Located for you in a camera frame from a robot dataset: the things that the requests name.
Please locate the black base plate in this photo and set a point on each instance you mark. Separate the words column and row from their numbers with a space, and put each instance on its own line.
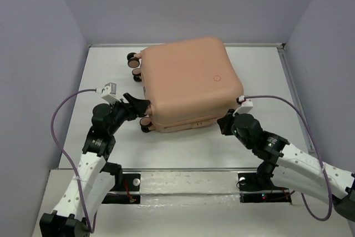
column 127, row 192
column 253, row 190

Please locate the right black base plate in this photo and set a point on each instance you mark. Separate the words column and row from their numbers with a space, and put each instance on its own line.
column 253, row 190

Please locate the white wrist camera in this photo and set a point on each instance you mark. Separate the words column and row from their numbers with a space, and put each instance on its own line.
column 245, row 105
column 109, row 91

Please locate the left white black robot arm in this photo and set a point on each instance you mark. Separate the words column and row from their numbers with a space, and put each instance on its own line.
column 94, row 176

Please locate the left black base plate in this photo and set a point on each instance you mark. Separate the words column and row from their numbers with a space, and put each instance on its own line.
column 127, row 192

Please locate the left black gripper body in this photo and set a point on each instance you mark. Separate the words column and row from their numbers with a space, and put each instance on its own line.
column 121, row 112

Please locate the pink hard-shell suitcase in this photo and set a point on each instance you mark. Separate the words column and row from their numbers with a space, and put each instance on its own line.
column 189, row 84

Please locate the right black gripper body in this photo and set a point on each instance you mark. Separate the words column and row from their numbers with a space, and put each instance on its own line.
column 247, row 144

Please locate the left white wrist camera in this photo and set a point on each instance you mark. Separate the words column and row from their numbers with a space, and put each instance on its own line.
column 109, row 91

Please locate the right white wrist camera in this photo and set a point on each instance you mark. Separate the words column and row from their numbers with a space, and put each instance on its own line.
column 245, row 105

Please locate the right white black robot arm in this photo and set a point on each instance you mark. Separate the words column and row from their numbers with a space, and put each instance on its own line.
column 285, row 166

